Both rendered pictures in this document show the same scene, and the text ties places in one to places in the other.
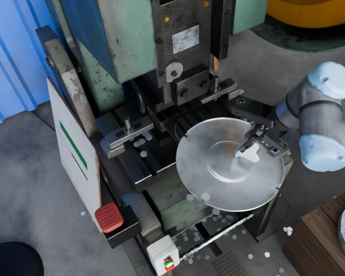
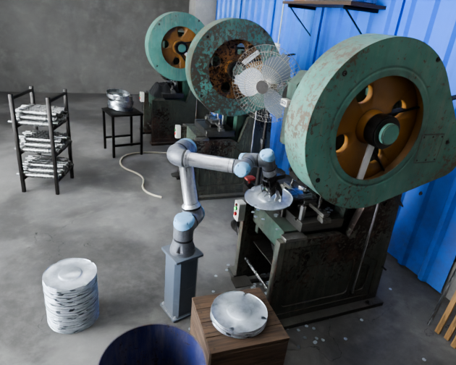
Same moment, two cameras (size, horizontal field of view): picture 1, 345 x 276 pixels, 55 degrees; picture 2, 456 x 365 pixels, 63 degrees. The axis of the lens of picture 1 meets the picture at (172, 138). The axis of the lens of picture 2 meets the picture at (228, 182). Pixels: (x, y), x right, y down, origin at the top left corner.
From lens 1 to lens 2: 220 cm
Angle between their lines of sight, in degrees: 73
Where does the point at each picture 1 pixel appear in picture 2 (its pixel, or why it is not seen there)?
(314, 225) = (252, 291)
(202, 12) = not seen: hidden behind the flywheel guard
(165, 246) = (240, 202)
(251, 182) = (257, 200)
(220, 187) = (255, 193)
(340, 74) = (266, 152)
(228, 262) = (244, 281)
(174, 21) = not seen: hidden behind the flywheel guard
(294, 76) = not seen: outside the picture
